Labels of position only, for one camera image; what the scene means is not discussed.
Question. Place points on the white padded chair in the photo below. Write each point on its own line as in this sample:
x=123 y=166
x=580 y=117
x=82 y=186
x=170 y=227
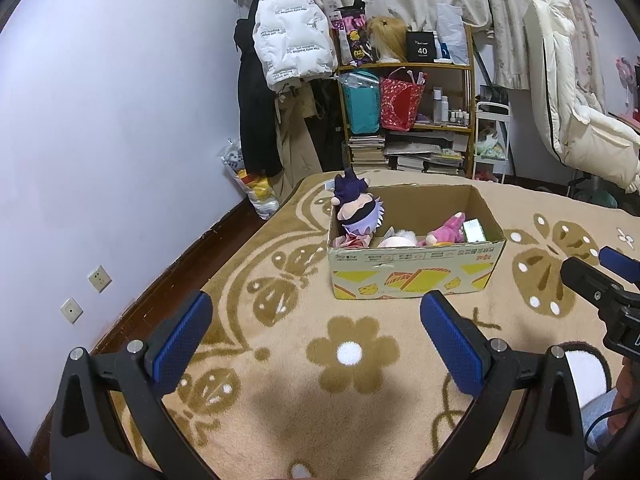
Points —
x=565 y=85

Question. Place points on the white puffer jacket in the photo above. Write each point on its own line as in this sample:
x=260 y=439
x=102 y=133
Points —
x=290 y=25

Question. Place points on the dark printed bag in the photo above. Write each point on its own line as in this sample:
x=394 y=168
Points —
x=352 y=35

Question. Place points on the person's leg in jeans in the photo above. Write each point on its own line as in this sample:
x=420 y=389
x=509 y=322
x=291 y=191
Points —
x=597 y=415

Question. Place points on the black hanging coat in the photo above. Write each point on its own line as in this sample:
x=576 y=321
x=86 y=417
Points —
x=255 y=110

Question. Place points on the teal bag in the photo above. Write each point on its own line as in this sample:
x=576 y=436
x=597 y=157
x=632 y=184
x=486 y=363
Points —
x=362 y=107

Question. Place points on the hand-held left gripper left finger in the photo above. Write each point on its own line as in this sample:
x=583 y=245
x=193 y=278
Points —
x=180 y=345

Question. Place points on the blonde wig on stand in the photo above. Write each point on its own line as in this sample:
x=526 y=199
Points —
x=387 y=37

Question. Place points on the tall white bottle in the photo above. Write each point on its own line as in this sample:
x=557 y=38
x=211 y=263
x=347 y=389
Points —
x=438 y=105

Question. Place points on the wooden shelf unit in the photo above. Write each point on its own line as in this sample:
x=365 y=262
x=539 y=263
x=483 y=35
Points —
x=405 y=66

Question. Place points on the person's right hand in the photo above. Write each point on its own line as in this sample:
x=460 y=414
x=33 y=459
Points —
x=627 y=400

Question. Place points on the white fluffy plush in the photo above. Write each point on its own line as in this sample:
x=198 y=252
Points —
x=397 y=240

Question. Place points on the white wall socket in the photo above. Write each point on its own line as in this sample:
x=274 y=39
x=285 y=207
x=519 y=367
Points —
x=71 y=311
x=99 y=278

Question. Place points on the black box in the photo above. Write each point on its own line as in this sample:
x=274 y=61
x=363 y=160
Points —
x=421 y=47

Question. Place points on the printed cardboard box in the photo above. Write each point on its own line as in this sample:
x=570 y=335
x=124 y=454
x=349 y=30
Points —
x=415 y=275

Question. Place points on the green tissue pack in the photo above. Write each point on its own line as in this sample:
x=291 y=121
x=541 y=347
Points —
x=474 y=232

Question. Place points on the beige hanging garment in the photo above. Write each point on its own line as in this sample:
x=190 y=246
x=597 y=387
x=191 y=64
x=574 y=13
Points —
x=300 y=145

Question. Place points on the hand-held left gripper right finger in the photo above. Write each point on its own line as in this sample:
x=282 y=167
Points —
x=452 y=345

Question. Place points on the pink figure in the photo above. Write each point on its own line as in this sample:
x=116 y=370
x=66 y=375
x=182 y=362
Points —
x=627 y=80

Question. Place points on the red patterned bag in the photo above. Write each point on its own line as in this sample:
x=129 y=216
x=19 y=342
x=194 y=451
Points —
x=400 y=105

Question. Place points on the white trolley cart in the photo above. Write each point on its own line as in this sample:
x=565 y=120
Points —
x=492 y=107

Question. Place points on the white paper bag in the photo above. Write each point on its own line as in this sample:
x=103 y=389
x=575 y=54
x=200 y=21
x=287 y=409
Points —
x=450 y=25

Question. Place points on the pile of magazines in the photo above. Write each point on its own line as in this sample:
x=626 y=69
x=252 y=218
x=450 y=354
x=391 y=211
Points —
x=425 y=157

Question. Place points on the stack of books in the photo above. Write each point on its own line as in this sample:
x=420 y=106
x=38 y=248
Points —
x=366 y=150

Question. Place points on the pale green soft items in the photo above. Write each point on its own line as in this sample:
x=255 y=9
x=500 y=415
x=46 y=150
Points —
x=490 y=145

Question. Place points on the beige patterned rug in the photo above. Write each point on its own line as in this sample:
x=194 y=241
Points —
x=300 y=410

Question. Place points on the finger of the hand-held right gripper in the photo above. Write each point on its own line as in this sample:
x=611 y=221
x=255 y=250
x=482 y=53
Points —
x=587 y=280
x=620 y=262

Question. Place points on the pink plush bear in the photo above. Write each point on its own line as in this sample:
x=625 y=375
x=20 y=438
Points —
x=447 y=230

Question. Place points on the clear plastic bag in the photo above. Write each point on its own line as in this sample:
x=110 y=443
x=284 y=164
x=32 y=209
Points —
x=250 y=185

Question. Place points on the purple-haired plush doll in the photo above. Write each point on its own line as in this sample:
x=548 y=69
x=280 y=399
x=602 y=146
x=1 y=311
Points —
x=360 y=210

